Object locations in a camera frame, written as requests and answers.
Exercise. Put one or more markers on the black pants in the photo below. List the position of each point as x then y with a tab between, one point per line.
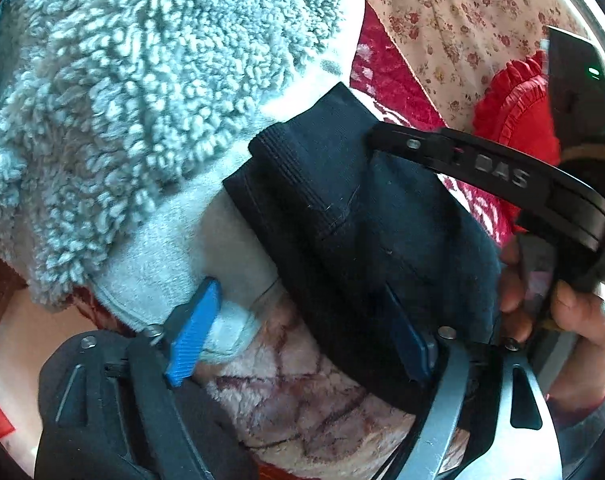
373	249

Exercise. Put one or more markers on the person's right hand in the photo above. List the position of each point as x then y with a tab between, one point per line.
580	386

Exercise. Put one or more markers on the red heart-shaped pillow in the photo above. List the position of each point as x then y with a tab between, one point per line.
515	110

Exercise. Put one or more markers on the red and white plush blanket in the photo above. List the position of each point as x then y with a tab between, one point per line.
297	412

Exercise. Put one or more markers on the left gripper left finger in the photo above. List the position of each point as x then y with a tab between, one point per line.
117	407

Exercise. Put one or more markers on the floral beige bedsheet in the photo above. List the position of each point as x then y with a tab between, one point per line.
455	47

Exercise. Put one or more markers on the grey fleece garment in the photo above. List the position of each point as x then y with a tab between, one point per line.
119	122

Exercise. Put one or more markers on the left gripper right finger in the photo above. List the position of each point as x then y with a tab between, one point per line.
481	413

